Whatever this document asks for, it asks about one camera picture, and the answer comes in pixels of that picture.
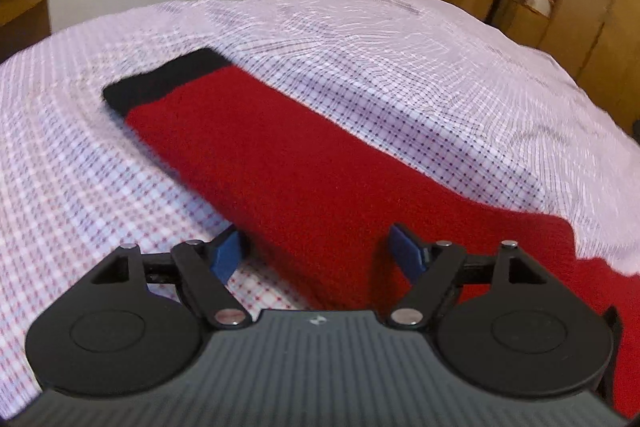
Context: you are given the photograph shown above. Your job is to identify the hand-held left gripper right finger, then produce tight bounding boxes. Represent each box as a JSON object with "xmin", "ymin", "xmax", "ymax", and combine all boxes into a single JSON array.
[{"xmin": 387, "ymin": 223, "xmax": 548, "ymax": 328}]

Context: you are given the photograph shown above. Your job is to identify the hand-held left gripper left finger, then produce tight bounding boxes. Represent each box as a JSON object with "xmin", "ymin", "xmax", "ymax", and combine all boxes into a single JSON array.
[{"xmin": 89, "ymin": 227, "xmax": 249, "ymax": 328}]

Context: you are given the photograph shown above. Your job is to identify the red knit sweater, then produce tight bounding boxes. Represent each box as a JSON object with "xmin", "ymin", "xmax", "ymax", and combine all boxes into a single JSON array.
[{"xmin": 102, "ymin": 48, "xmax": 640, "ymax": 423}]

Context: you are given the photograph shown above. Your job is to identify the checkered bed sheet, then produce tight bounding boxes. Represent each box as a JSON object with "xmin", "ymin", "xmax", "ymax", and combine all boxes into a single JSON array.
[{"xmin": 0, "ymin": 0, "xmax": 640, "ymax": 418}]

